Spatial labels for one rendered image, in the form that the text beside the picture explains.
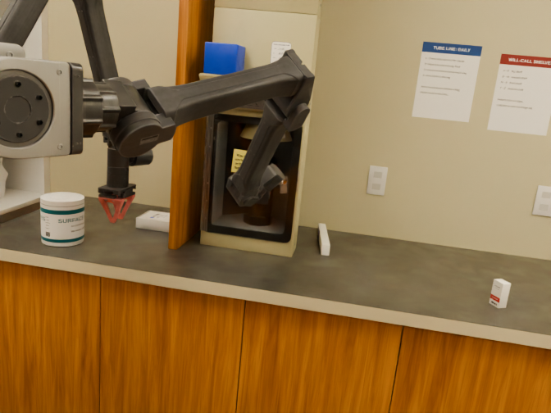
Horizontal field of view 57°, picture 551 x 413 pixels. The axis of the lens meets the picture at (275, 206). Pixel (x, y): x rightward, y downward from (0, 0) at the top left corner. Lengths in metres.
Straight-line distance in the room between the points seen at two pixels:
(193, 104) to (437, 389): 1.08
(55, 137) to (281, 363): 1.06
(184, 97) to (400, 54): 1.31
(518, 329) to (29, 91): 1.26
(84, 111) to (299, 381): 1.10
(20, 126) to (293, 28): 1.09
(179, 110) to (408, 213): 1.41
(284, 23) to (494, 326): 1.05
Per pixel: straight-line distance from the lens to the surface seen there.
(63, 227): 1.73
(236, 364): 1.61
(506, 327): 1.51
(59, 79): 0.72
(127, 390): 1.79
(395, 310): 1.45
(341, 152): 2.06
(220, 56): 1.57
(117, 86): 0.82
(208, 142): 1.69
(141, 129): 0.80
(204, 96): 0.88
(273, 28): 1.65
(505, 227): 2.18
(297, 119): 1.08
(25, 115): 0.70
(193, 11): 1.68
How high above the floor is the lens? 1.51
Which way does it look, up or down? 14 degrees down
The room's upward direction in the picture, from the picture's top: 5 degrees clockwise
